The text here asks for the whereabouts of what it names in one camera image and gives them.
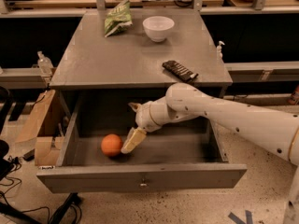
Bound green chip bag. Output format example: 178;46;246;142
105;0;133;37

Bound brown cardboard box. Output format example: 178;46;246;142
16;90;65;166

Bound white pump dispenser bottle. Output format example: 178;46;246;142
216;41;225;59

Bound black floor cables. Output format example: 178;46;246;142
0;155;83;224

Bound white ceramic bowl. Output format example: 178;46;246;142
143;16;175;42

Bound grey wooden cabinet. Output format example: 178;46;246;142
50;8;232;94

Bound metal drawer knob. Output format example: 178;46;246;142
139;179;149;189

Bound orange fruit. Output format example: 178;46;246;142
100;133;122;157

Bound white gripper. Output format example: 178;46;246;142
120;96;200;155

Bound dark chocolate bar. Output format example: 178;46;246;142
162;61;198;82

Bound clear plastic bottle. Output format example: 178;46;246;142
37;51;53;77

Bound open grey top drawer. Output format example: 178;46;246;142
37;93;247;193

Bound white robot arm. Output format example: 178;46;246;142
121;83;299;166

